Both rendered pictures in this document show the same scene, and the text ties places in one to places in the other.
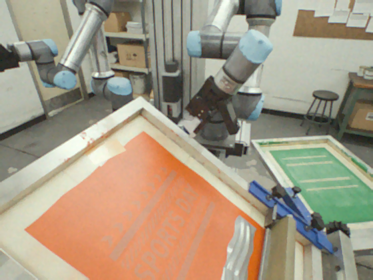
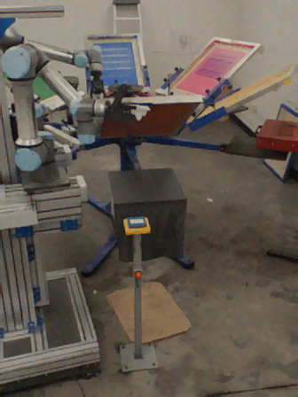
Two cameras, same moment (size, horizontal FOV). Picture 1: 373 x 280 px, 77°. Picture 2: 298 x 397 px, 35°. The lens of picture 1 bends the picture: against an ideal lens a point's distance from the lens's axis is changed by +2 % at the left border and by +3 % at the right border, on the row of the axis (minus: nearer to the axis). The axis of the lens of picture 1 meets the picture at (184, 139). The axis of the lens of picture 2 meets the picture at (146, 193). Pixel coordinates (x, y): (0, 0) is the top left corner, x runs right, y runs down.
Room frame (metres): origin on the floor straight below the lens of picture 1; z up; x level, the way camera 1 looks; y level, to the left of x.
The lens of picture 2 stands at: (1.85, 2.43, 2.21)
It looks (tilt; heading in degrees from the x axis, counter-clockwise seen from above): 26 degrees down; 238
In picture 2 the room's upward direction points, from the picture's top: straight up
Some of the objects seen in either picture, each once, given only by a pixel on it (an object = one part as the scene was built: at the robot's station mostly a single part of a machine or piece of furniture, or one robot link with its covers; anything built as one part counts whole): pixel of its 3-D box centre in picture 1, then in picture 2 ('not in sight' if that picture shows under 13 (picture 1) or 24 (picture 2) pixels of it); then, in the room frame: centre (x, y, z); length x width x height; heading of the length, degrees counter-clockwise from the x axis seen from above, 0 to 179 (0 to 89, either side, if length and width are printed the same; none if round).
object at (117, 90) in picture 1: (120, 92); (41, 145); (1.15, 0.33, 1.42); 0.13 x 0.12 x 0.14; 49
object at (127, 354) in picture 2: not in sight; (137, 294); (0.73, 0.52, 0.48); 0.22 x 0.22 x 0.96; 66
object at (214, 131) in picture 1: (214, 124); not in sight; (1.02, -0.15, 1.31); 0.15 x 0.15 x 0.10
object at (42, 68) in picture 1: (50, 74); (87, 128); (1.02, 0.59, 1.56); 0.11 x 0.08 x 0.11; 49
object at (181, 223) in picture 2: not in sight; (151, 231); (0.51, 0.31, 0.74); 0.45 x 0.03 x 0.43; 156
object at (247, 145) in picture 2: not in sight; (202, 144); (-0.42, -0.38, 0.91); 1.34 x 0.40 x 0.08; 126
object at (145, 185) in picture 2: not in sight; (145, 184); (0.42, 0.10, 0.95); 0.48 x 0.44 x 0.01; 66
